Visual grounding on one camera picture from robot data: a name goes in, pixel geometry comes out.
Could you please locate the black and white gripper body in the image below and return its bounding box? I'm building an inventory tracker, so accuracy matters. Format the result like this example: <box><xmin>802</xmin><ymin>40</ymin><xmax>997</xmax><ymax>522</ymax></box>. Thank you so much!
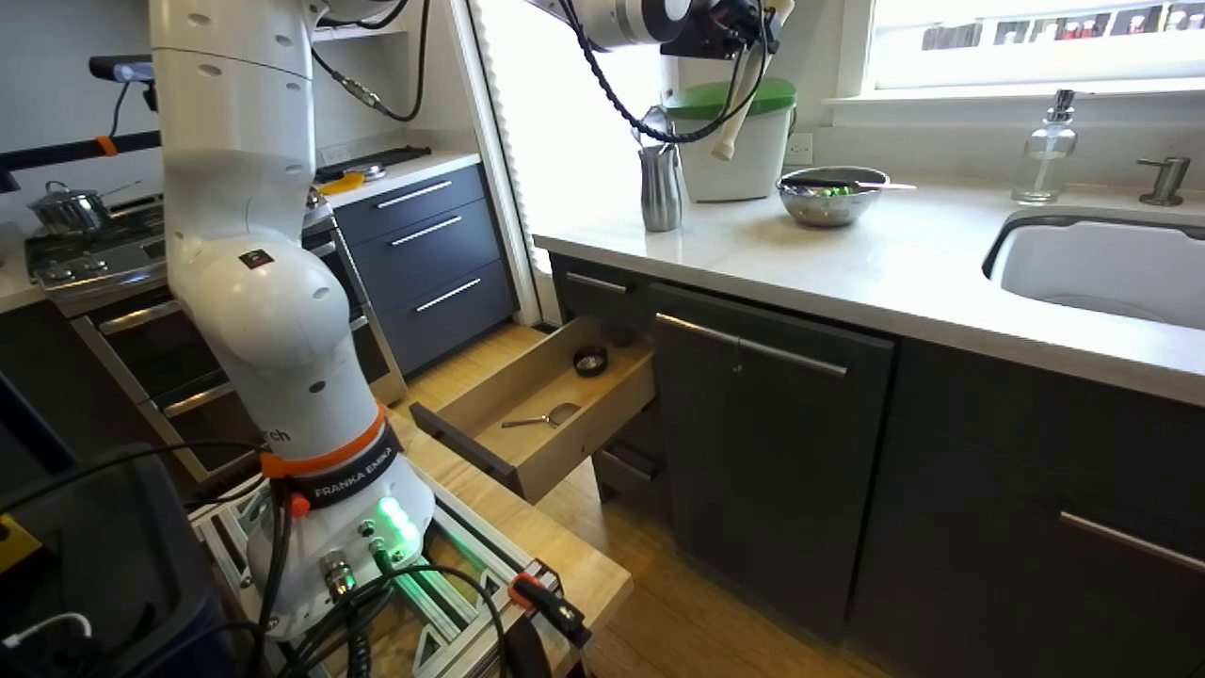
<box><xmin>657</xmin><ymin>0</ymin><xmax>763</xmax><ymax>61</ymax></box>

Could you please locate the wooden rolling pin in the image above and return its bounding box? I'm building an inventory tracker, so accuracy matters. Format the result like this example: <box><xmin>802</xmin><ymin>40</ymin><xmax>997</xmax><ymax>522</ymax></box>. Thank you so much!
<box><xmin>713</xmin><ymin>51</ymin><xmax>770</xmax><ymax>165</ymax></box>

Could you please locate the white bin with green lid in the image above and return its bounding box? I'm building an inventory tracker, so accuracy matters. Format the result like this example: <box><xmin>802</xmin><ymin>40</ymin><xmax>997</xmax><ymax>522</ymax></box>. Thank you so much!
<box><xmin>662</xmin><ymin>75</ymin><xmax>802</xmax><ymax>207</ymax></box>

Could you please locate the stainless steel pitcher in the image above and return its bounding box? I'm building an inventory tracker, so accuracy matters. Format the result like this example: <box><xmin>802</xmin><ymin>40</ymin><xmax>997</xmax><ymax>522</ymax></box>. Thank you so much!
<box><xmin>633</xmin><ymin>136</ymin><xmax>691</xmax><ymax>239</ymax></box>

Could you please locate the metal bowl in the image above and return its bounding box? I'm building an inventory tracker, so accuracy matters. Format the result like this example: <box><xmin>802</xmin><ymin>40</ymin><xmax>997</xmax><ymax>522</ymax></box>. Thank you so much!
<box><xmin>776</xmin><ymin>165</ymin><xmax>893</xmax><ymax>234</ymax></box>

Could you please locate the clear soap dispenser bottle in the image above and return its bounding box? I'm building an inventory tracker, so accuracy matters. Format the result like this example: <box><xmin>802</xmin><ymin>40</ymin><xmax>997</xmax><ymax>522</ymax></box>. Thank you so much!
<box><xmin>1011</xmin><ymin>87</ymin><xmax>1081</xmax><ymax>213</ymax></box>

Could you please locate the blue drawer cabinet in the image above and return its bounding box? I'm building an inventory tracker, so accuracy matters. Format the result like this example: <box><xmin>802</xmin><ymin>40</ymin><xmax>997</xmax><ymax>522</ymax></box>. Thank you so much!
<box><xmin>325</xmin><ymin>159</ymin><xmax>519</xmax><ymax>380</ymax></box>

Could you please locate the white kitchen sink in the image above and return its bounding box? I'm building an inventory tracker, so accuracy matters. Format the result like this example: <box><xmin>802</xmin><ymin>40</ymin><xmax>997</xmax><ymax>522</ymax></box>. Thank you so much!
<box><xmin>978</xmin><ymin>205</ymin><xmax>1205</xmax><ymax>336</ymax></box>

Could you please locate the open wooden drawer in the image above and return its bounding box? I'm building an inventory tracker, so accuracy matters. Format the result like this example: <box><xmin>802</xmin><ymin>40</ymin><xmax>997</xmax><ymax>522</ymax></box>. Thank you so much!
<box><xmin>406</xmin><ymin>312</ymin><xmax>661</xmax><ymax>508</ymax></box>

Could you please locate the chrome kitchen faucet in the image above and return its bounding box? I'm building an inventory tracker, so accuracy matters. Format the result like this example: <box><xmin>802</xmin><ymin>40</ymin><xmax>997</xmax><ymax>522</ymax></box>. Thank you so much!
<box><xmin>1132</xmin><ymin>150</ymin><xmax>1194</xmax><ymax>213</ymax></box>

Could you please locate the dark kitchen base cabinet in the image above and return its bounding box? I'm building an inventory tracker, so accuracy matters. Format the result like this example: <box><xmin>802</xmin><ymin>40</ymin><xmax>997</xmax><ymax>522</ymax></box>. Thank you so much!
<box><xmin>545</xmin><ymin>249</ymin><xmax>1205</xmax><ymax>678</ymax></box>

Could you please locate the wooden robot platform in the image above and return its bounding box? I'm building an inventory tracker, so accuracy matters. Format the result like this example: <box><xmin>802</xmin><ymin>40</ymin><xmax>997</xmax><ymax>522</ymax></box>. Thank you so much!
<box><xmin>372</xmin><ymin>401</ymin><xmax>633</xmax><ymax>678</ymax></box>

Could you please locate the red and black clamp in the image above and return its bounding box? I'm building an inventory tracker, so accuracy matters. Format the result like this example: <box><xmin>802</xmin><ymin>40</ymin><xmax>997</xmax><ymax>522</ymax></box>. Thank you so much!
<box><xmin>504</xmin><ymin>566</ymin><xmax>597</xmax><ymax>653</ymax></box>

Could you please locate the steel stove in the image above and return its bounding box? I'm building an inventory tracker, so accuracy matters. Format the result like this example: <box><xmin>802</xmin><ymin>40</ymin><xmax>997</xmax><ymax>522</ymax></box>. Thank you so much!
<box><xmin>18</xmin><ymin>193</ymin><xmax>182</xmax><ymax>312</ymax></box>

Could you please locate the metal kettle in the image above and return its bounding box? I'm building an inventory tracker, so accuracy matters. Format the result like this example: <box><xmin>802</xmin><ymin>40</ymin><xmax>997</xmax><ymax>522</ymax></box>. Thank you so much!
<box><xmin>25</xmin><ymin>176</ymin><xmax>115</xmax><ymax>247</ymax></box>

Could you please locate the black plastic crate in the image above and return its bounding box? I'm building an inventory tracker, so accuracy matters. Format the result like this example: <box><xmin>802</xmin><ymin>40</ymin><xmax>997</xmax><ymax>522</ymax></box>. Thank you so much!
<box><xmin>0</xmin><ymin>444</ymin><xmax>236</xmax><ymax>678</ymax></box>

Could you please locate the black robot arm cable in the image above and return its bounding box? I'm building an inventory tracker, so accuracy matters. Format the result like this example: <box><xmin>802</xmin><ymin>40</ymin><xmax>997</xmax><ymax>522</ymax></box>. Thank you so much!
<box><xmin>305</xmin><ymin>0</ymin><xmax>771</xmax><ymax>150</ymax></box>

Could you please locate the camera on black tripod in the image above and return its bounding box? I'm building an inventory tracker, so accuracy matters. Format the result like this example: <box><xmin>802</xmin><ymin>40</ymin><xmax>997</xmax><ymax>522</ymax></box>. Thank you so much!
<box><xmin>84</xmin><ymin>51</ymin><xmax>196</xmax><ymax>164</ymax></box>

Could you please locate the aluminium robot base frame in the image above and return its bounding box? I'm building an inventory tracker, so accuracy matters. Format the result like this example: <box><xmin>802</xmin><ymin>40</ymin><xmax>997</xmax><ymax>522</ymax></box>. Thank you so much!
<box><xmin>185</xmin><ymin>484</ymin><xmax>597</xmax><ymax>678</ymax></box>

